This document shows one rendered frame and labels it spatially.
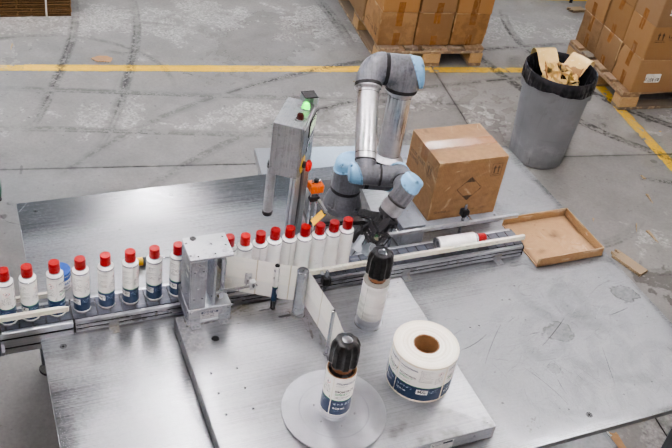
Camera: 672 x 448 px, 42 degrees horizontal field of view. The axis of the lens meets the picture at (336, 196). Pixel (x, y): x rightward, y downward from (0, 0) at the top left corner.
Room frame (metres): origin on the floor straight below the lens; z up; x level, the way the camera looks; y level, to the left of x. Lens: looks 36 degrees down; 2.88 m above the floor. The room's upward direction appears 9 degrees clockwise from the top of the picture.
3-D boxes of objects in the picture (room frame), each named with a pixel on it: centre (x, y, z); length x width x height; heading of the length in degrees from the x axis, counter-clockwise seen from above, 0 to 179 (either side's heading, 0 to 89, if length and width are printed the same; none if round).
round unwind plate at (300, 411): (1.72, -0.09, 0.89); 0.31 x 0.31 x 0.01
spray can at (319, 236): (2.32, 0.04, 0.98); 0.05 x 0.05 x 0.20
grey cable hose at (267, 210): (2.35, 0.22, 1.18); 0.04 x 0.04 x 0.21
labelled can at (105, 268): (2.01, 0.66, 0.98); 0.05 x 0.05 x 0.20
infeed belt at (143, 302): (2.33, 0.03, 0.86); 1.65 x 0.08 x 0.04; 117
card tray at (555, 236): (2.79, -0.86, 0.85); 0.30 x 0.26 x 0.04; 117
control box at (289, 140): (2.36, 0.16, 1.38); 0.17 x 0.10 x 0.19; 172
